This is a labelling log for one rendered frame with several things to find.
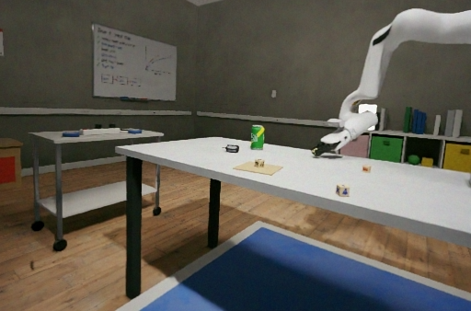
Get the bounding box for green and yellow drink can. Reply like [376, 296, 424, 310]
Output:
[250, 125, 265, 150]

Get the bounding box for tan square mat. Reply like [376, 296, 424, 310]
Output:
[233, 161, 283, 176]

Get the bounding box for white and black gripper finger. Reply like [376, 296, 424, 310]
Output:
[315, 141, 340, 156]
[311, 142, 324, 152]

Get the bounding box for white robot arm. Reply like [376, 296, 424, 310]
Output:
[327, 9, 471, 140]

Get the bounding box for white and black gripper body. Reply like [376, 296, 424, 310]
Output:
[321, 128, 350, 151]

